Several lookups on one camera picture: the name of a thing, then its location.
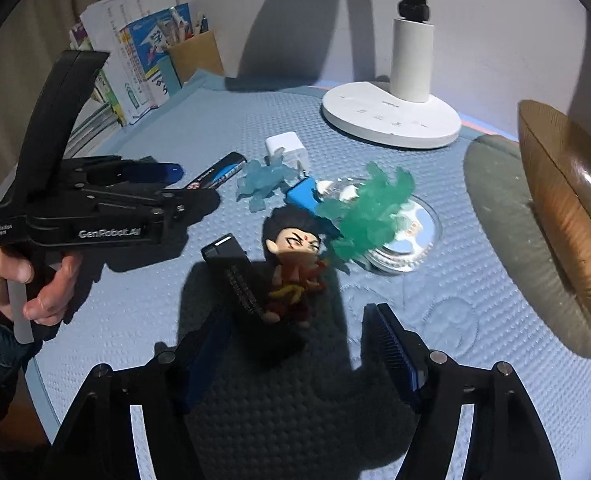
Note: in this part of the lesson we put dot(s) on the large green translucent toy piece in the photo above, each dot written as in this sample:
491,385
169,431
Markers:
370,210

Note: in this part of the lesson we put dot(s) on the white charger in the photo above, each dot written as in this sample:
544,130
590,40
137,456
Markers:
285,150

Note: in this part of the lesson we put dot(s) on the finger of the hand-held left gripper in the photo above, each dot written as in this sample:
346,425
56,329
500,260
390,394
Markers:
150,172
195,202

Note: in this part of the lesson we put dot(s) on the black rectangular box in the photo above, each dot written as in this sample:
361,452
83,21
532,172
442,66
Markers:
233,270

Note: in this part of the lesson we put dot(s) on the pile of flat books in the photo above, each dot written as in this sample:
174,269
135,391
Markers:
93,132

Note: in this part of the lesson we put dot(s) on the blue textured mat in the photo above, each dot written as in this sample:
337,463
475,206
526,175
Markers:
325,110

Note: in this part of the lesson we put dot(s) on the brown ribbed bowl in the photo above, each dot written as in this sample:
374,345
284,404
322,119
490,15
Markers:
560,200

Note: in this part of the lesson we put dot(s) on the red robed figurine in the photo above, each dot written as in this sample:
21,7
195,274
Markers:
295,255

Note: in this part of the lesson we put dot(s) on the black and blue utility knife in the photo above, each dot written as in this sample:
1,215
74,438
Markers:
220,172

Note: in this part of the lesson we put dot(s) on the light blue translucent toy piece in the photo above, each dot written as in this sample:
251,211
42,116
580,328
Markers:
263,180

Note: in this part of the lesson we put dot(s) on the light blue box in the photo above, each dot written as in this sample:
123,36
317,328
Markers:
169,75

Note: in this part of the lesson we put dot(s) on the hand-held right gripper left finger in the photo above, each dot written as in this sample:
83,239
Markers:
205,355

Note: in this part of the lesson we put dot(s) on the row of upright books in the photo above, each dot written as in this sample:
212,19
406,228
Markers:
135,50

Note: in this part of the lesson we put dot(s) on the bunch of pens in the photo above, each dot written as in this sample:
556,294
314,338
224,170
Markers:
180,25

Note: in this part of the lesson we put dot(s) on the person's left hand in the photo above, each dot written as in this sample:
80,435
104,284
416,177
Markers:
55,300

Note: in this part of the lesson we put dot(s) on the small blue box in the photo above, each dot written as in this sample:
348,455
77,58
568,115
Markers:
303,197

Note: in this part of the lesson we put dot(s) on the brown pen holder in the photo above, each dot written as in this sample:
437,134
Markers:
198,60

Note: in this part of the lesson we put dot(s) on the white lamp base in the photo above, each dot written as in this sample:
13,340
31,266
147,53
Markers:
390,110

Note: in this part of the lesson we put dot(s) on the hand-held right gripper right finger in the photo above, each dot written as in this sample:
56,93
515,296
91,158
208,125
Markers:
395,350

